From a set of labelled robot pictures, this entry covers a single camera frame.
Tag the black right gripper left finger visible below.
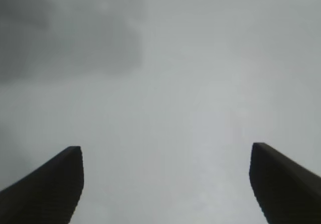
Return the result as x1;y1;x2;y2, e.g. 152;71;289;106
1;146;84;224

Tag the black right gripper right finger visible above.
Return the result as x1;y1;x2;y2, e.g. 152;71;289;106
249;143;320;224

